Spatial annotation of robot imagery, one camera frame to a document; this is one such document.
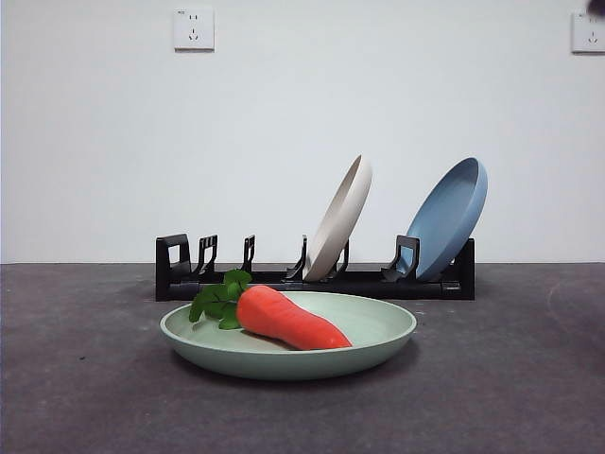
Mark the orange carrot with green leaves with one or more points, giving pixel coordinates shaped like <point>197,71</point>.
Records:
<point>281,317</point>

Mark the green plate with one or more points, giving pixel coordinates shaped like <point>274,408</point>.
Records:
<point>281,364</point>

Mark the beige plate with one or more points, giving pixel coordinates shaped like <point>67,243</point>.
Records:
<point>342,213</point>

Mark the black plate rack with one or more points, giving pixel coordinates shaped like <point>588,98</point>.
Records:
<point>413,289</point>

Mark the blue plate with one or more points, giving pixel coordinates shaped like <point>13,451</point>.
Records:
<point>446,217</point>

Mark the white wall socket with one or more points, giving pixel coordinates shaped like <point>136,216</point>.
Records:
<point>194,28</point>
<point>590,33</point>

